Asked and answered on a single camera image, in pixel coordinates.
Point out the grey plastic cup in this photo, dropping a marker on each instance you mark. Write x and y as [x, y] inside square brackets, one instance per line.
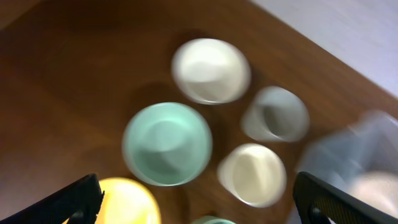
[276, 114]

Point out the yellow small bowl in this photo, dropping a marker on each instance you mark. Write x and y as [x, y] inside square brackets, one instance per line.
[127, 202]

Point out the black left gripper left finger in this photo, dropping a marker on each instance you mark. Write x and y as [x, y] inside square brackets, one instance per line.
[79, 202]

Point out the mint green small bowl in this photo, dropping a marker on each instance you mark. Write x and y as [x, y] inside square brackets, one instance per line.
[167, 144]

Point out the large cream bowl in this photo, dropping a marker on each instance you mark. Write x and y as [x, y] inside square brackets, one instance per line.
[377, 189]

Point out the cream plastic cup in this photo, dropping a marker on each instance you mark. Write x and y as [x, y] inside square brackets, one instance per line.
[254, 174]

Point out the white small bowl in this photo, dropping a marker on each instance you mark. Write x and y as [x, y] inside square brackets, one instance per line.
[210, 71]

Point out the mint green plastic cup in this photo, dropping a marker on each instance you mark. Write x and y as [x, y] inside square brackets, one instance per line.
[211, 220]

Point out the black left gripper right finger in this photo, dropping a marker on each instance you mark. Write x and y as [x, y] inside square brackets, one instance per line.
[318, 202]

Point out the clear plastic storage container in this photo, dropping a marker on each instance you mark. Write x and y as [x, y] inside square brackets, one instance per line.
[370, 145]

